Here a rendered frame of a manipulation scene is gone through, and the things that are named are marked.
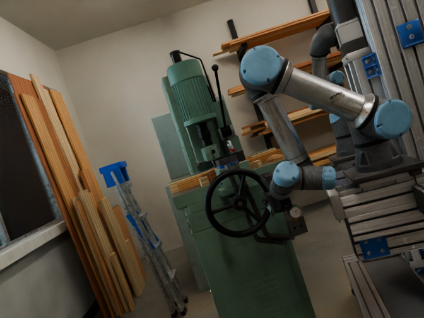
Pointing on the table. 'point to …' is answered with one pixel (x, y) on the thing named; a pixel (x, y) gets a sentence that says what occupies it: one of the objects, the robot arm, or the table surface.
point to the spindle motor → (191, 93)
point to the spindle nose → (204, 134)
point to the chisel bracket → (210, 153)
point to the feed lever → (221, 106)
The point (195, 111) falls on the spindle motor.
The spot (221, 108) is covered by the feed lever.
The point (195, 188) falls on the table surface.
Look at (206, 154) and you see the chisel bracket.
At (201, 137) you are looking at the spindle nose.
